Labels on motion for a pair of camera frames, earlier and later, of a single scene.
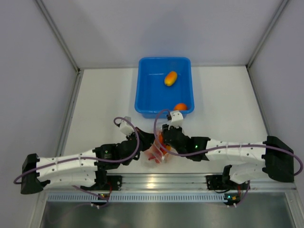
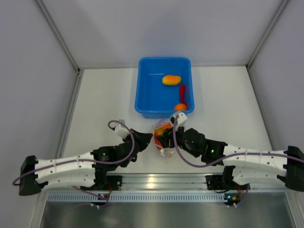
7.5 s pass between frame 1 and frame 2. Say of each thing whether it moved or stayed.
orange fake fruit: stayed
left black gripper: stayed
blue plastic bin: stayed
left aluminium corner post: stayed
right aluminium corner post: stayed
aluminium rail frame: stayed
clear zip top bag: moved
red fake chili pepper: moved
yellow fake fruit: moved
